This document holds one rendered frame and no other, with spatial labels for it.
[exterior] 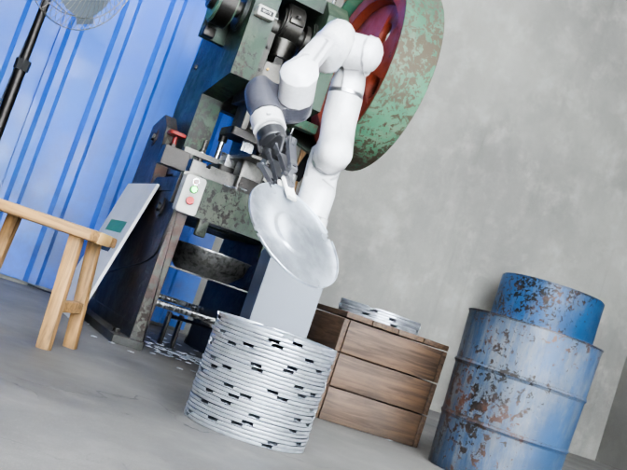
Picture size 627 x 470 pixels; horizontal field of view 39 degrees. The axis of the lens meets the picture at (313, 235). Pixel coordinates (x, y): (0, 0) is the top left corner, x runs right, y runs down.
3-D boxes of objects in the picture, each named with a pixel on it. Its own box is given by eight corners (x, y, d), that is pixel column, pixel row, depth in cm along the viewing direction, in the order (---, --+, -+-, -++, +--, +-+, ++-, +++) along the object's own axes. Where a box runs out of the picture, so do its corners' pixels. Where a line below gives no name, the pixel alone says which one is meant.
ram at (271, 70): (278, 141, 340) (303, 70, 343) (243, 127, 334) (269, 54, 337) (262, 143, 356) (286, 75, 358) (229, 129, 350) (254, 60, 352)
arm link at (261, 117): (265, 100, 228) (270, 115, 225) (299, 119, 237) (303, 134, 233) (233, 130, 234) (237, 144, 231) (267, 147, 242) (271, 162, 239)
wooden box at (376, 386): (417, 448, 290) (450, 346, 293) (313, 416, 279) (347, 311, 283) (373, 421, 328) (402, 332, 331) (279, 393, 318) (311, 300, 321)
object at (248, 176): (273, 200, 322) (285, 166, 323) (239, 187, 317) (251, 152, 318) (250, 200, 345) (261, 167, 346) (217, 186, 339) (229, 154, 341)
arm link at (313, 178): (318, 222, 286) (342, 150, 288) (330, 219, 267) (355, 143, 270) (286, 211, 284) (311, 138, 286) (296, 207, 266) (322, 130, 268)
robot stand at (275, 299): (281, 414, 260) (329, 269, 264) (223, 395, 256) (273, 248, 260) (269, 403, 277) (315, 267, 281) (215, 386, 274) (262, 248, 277)
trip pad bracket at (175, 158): (174, 202, 311) (192, 150, 313) (148, 193, 308) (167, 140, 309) (170, 202, 317) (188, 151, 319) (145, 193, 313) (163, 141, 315)
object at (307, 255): (353, 288, 216) (355, 286, 216) (281, 288, 192) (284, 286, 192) (304, 190, 226) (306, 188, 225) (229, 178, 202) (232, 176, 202)
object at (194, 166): (294, 214, 342) (299, 200, 342) (188, 173, 324) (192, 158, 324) (266, 213, 369) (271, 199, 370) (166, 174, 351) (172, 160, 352)
